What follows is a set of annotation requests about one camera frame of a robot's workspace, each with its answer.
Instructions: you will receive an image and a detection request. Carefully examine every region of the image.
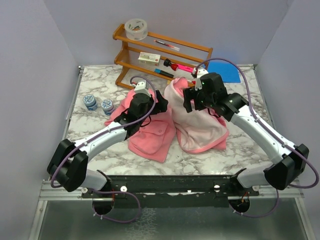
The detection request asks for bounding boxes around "black metal base rail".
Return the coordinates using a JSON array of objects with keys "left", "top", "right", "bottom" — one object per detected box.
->
[{"left": 81, "top": 175, "right": 259, "bottom": 208}]

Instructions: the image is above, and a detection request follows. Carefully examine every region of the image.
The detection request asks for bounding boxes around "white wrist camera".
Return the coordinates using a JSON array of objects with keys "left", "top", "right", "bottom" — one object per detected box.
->
[
  {"left": 191, "top": 67, "right": 208, "bottom": 91},
  {"left": 134, "top": 80, "right": 151, "bottom": 97}
]

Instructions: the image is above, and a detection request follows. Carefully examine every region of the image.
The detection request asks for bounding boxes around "white staples box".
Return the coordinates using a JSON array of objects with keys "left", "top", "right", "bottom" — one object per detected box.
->
[{"left": 138, "top": 52, "right": 161, "bottom": 66}]

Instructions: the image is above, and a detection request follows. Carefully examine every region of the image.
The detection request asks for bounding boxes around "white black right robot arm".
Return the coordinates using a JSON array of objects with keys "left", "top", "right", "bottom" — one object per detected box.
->
[{"left": 183, "top": 73, "right": 310, "bottom": 196}]

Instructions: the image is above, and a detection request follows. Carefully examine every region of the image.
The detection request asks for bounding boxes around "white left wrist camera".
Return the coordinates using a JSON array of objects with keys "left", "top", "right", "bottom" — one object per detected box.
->
[{"left": 134, "top": 80, "right": 151, "bottom": 97}]

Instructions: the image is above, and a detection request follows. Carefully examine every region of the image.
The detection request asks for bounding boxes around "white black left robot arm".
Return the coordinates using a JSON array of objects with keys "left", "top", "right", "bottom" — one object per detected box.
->
[{"left": 47, "top": 90, "right": 168, "bottom": 198}]

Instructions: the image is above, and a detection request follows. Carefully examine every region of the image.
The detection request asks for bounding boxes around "blue white paint jar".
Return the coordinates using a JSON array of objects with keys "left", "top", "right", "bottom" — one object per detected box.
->
[
  {"left": 82, "top": 94, "right": 98, "bottom": 111},
  {"left": 101, "top": 99, "right": 116, "bottom": 116}
]

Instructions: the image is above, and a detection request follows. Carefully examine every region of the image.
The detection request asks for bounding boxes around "blue folder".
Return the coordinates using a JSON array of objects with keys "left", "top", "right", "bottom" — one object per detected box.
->
[{"left": 207, "top": 61, "right": 241, "bottom": 84}]

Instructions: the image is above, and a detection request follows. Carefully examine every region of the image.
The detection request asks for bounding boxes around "blue black marker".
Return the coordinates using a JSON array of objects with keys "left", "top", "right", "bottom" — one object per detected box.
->
[{"left": 154, "top": 68, "right": 174, "bottom": 79}]

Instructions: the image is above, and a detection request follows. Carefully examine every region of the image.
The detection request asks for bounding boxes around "wooden three-tier shelf rack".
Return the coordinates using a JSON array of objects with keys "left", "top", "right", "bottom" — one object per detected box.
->
[{"left": 112, "top": 24, "right": 213, "bottom": 89}]

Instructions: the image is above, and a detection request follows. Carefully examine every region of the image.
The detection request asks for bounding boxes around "red clear pen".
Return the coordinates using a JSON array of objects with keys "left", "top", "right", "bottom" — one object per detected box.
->
[{"left": 154, "top": 39, "right": 180, "bottom": 52}]

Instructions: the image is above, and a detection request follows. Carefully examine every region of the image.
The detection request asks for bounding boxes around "clear tape roll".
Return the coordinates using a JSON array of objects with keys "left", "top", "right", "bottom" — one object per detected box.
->
[{"left": 124, "top": 18, "right": 148, "bottom": 41}]

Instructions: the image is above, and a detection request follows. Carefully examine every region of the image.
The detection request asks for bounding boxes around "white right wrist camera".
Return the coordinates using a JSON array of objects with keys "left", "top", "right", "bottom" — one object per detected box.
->
[{"left": 191, "top": 67, "right": 208, "bottom": 91}]

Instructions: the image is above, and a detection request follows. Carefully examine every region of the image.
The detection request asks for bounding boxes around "pink highlighter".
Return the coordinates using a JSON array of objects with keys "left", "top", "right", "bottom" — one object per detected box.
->
[{"left": 177, "top": 64, "right": 198, "bottom": 74}]

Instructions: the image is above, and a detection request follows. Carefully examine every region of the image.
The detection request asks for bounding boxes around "pink zip jacket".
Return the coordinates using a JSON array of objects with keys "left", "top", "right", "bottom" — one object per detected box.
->
[{"left": 103, "top": 77, "right": 230, "bottom": 164}]

